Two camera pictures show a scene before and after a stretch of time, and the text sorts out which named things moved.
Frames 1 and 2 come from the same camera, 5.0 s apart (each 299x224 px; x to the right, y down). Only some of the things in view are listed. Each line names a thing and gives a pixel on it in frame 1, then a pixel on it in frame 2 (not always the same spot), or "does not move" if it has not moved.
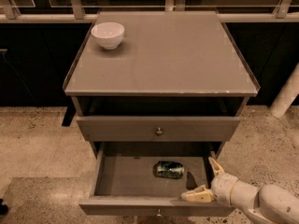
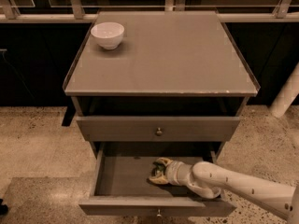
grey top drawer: (158, 129) does not move
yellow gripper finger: (201, 194) to (160, 178)
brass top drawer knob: (159, 132) does not move
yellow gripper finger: (215, 166) to (164, 161)
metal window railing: (75, 13) does not move
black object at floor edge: (4, 209) does not move
